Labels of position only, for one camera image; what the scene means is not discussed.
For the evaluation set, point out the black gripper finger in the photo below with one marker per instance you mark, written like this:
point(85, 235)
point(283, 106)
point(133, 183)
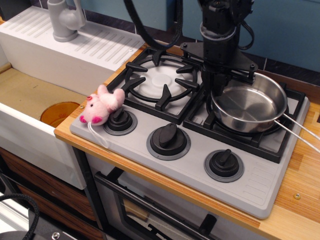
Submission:
point(220, 81)
point(208, 77)

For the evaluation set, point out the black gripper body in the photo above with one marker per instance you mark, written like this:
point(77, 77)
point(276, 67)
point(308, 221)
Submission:
point(219, 59)

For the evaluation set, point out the grey toy stove top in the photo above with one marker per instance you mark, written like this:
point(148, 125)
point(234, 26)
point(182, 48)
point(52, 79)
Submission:
point(235, 149)

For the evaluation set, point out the oven door with handle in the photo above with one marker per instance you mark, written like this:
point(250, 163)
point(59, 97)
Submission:
point(111, 182)

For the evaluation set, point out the orange sink drain plate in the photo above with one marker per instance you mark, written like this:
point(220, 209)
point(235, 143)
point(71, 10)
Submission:
point(57, 113)

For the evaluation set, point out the black burner grate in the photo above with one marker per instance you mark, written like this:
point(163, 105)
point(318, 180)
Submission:
point(273, 144)
point(163, 85)

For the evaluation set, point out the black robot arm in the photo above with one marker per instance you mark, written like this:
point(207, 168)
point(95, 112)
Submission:
point(221, 23)

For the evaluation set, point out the grey toy faucet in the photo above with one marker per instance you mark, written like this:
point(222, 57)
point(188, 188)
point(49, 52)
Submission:
point(65, 22)

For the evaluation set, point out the wooden drawer cabinet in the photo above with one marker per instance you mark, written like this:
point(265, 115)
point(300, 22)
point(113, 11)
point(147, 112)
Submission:
point(58, 201)

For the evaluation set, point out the black right burner grate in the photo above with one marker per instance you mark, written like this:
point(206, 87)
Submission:
point(273, 144)

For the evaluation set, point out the black left stove knob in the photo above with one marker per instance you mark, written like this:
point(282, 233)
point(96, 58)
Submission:
point(120, 123)

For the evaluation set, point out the black left burner grate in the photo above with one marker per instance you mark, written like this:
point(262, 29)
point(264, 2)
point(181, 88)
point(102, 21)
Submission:
point(163, 85)

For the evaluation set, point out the black right stove knob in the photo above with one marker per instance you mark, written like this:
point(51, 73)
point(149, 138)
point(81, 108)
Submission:
point(224, 166)

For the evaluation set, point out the pink stuffed pig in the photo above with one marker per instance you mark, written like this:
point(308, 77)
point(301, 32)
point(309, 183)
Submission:
point(99, 106)

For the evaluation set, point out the white toy sink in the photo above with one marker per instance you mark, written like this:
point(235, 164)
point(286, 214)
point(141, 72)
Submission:
point(37, 72)

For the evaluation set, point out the black middle stove knob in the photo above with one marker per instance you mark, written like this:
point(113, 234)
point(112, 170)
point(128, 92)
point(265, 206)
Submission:
point(168, 143)

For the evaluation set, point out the stainless steel pan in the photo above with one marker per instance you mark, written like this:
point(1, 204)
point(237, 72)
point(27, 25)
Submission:
point(254, 108)

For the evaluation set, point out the black stove knob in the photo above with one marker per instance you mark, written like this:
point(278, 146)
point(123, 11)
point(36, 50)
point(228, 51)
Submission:
point(168, 143)
point(120, 123)
point(224, 166)

